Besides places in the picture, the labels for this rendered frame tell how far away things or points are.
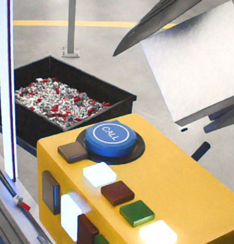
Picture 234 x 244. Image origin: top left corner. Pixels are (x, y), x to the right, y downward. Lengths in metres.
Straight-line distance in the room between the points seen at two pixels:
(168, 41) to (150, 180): 0.40
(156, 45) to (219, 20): 0.10
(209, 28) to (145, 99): 1.95
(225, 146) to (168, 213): 2.07
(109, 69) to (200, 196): 2.61
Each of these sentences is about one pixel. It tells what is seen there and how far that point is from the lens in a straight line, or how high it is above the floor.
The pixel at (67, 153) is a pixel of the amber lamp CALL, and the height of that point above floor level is 1.08.
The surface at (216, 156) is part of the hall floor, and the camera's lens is 2.35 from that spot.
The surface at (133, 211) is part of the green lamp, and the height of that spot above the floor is 1.08.
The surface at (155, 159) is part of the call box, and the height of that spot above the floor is 1.07.
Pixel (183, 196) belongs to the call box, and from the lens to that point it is 0.38.
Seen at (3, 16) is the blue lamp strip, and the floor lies 1.10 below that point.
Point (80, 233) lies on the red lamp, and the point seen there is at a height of 1.04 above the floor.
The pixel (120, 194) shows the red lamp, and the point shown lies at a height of 1.08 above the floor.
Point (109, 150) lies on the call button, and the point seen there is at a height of 1.08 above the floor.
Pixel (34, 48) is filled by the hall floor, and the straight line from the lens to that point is 3.21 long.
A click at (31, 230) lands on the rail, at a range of 0.65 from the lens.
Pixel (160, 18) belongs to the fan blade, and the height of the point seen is 1.00.
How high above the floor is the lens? 1.31
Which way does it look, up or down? 33 degrees down
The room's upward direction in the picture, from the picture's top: 5 degrees clockwise
